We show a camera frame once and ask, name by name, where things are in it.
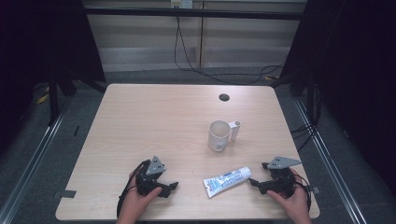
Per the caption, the black metal stand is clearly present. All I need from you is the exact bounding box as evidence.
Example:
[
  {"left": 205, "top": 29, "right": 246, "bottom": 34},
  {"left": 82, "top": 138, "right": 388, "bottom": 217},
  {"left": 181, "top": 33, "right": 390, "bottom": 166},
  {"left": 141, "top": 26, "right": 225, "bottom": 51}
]
[{"left": 47, "top": 73, "right": 61, "bottom": 127}]

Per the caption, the black wall cable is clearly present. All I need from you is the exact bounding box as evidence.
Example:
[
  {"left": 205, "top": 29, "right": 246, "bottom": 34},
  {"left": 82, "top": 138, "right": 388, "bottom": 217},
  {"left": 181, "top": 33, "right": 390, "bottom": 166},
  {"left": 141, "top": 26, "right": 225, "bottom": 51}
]
[{"left": 173, "top": 15, "right": 285, "bottom": 86}]

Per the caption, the metal floor rail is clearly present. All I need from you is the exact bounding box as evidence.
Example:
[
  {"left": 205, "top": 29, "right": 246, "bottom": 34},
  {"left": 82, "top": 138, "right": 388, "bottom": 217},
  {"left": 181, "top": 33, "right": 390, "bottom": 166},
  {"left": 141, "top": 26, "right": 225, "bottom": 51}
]
[
  {"left": 293, "top": 97, "right": 370, "bottom": 224},
  {"left": 0, "top": 99, "right": 71, "bottom": 224}
]

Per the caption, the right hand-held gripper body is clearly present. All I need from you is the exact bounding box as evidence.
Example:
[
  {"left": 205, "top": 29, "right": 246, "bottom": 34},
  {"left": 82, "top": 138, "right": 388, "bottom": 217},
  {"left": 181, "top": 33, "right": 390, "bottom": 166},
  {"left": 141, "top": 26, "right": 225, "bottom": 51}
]
[{"left": 257, "top": 156, "right": 303, "bottom": 199}]

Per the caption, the white cup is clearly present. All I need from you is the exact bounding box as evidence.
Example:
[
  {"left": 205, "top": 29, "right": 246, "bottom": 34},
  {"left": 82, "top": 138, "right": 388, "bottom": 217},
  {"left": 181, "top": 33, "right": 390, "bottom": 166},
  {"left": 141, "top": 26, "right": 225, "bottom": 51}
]
[{"left": 207, "top": 119, "right": 242, "bottom": 153}]

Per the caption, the black floor cable bundle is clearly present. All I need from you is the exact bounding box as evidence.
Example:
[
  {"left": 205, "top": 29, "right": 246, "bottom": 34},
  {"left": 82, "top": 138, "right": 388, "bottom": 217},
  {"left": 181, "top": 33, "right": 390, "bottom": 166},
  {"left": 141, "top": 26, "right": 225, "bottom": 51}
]
[{"left": 290, "top": 82, "right": 323, "bottom": 153}]

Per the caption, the person's right hand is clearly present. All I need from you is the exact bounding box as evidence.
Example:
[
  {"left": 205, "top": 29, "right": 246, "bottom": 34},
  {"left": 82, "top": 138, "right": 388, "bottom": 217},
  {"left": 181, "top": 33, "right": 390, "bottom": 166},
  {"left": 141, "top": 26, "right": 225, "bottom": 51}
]
[{"left": 266, "top": 167, "right": 314, "bottom": 224}]

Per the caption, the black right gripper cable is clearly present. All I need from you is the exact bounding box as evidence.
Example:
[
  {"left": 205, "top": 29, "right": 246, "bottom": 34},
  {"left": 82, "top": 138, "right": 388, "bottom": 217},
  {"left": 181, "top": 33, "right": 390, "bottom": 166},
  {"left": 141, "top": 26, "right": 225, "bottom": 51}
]
[{"left": 293, "top": 173, "right": 313, "bottom": 213}]

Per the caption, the person's left hand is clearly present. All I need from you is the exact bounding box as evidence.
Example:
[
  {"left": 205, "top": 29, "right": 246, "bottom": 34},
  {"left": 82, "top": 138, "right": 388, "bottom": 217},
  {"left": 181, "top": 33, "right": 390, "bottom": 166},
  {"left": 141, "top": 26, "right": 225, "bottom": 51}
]
[{"left": 116, "top": 186, "right": 163, "bottom": 224}]

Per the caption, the white power outlet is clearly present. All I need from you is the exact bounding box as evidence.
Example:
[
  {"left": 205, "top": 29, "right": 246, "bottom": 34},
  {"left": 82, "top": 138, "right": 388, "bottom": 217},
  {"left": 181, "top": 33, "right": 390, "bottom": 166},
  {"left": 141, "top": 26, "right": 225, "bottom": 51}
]
[{"left": 170, "top": 0, "right": 194, "bottom": 9}]

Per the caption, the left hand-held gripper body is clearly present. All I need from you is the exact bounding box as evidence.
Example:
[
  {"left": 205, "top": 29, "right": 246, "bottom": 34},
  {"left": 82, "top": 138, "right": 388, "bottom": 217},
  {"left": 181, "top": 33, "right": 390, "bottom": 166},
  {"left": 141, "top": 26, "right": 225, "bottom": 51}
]
[{"left": 135, "top": 155, "right": 167, "bottom": 197}]

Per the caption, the yellow object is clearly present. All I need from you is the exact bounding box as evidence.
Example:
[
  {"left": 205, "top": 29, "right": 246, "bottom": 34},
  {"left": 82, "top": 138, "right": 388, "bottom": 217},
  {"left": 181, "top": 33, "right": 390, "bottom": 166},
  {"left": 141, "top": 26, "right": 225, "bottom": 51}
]
[{"left": 35, "top": 88, "right": 51, "bottom": 105}]

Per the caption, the dark curtain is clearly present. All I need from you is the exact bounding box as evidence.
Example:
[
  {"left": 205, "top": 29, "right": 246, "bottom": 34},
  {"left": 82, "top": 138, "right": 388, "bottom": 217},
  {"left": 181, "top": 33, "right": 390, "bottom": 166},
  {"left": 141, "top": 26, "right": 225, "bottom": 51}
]
[
  {"left": 0, "top": 0, "right": 106, "bottom": 153},
  {"left": 279, "top": 0, "right": 396, "bottom": 195}
]

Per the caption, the black horizontal metal bar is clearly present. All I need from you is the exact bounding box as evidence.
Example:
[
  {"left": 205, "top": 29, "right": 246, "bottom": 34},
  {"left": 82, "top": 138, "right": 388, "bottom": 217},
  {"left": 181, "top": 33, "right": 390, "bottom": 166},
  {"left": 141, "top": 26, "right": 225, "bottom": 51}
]
[{"left": 83, "top": 7, "right": 307, "bottom": 21}]

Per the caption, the white toothpaste tube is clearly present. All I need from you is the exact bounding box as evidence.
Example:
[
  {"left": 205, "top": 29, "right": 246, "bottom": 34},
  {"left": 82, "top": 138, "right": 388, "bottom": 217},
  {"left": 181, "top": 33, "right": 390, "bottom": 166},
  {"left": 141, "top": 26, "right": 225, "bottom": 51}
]
[{"left": 203, "top": 166, "right": 252, "bottom": 199}]

